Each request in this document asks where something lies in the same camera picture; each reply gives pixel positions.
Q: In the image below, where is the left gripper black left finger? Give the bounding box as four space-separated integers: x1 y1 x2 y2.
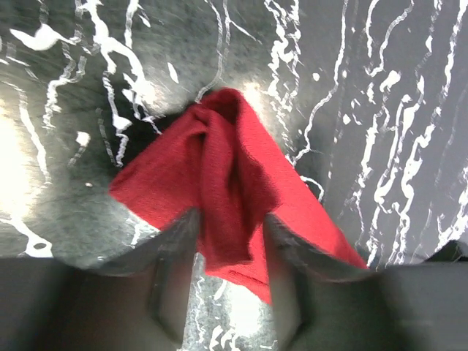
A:
1 209 200 350

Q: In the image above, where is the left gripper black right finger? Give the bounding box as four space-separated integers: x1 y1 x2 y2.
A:
263 215 467 350

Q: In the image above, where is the red cloth napkin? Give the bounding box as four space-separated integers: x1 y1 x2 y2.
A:
110 88 366 302

